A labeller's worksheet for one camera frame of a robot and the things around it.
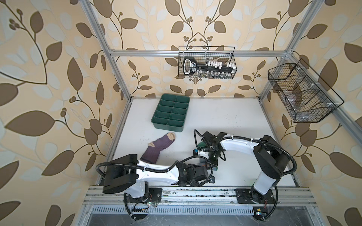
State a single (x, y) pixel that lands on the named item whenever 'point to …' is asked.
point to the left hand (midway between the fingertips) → (199, 171)
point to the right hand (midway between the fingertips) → (208, 166)
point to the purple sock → (151, 154)
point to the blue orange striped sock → (204, 162)
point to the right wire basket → (306, 97)
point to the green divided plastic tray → (171, 112)
